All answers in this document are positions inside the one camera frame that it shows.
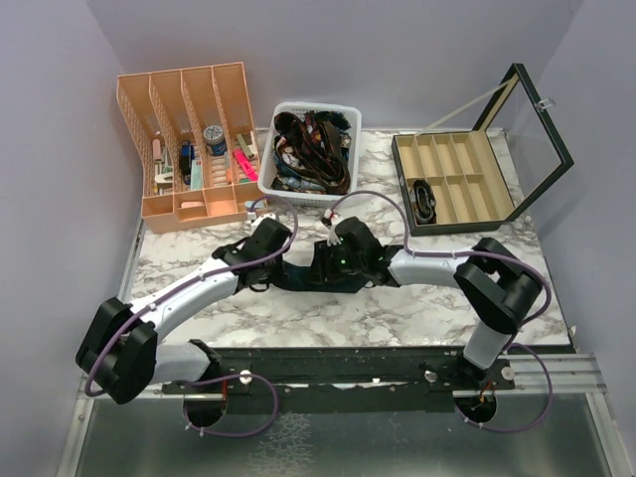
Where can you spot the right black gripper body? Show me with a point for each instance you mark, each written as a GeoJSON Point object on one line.
{"type": "Point", "coordinates": [344, 262]}

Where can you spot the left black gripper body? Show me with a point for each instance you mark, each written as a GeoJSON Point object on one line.
{"type": "Point", "coordinates": [269, 266]}

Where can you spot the dark green tie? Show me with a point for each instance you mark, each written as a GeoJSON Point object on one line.
{"type": "Point", "coordinates": [295, 278]}

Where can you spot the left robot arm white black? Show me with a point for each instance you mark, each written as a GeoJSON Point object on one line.
{"type": "Point", "coordinates": [119, 351]}

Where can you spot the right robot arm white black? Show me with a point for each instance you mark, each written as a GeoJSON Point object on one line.
{"type": "Point", "coordinates": [500, 288]}

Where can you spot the pile of patterned ties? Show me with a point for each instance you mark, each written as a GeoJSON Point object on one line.
{"type": "Point", "coordinates": [311, 153]}

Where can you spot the pink highlighter marker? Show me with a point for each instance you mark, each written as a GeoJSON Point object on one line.
{"type": "Point", "coordinates": [245, 165]}

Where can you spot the rolled patterned tie in box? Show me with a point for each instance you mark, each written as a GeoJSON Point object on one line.
{"type": "Point", "coordinates": [423, 203]}

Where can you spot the white plastic basket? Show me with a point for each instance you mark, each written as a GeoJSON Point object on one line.
{"type": "Point", "coordinates": [268, 171]}

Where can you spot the blue round tin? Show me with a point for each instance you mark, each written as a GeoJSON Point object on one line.
{"type": "Point", "coordinates": [215, 140]}

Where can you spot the orange desk file organizer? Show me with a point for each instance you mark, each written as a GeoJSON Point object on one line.
{"type": "Point", "coordinates": [166, 112]}

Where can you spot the black tie storage box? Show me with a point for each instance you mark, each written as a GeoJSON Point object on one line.
{"type": "Point", "coordinates": [486, 162]}

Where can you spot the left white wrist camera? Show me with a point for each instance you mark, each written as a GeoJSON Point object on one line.
{"type": "Point", "coordinates": [256, 217]}

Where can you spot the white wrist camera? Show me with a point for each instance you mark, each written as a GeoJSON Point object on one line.
{"type": "Point", "coordinates": [331, 220]}
{"type": "Point", "coordinates": [256, 217]}

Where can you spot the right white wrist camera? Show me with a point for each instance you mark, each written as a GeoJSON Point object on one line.
{"type": "Point", "coordinates": [331, 220]}

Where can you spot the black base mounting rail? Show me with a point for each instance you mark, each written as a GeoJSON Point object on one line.
{"type": "Point", "coordinates": [258, 398]}

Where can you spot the aluminium frame rail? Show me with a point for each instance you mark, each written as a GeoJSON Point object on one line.
{"type": "Point", "coordinates": [556, 377]}

